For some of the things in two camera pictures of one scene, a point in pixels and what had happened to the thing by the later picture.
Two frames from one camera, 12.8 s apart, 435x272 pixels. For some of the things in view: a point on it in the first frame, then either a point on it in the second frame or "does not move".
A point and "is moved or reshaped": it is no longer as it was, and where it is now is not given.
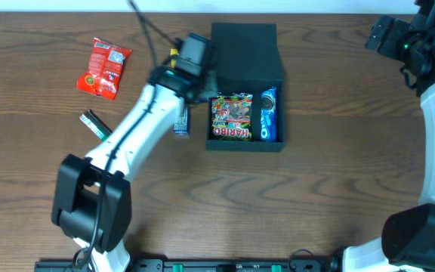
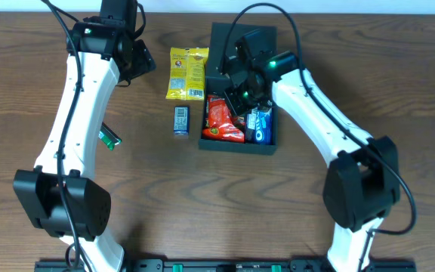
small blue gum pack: (181, 126) does not move
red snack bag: (106, 66) is moved or reshaped
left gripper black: (205, 92) to (142, 57)
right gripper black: (381, 34) to (235, 100)
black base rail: (202, 265) does not move
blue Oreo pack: (269, 115) is moved or reshaped
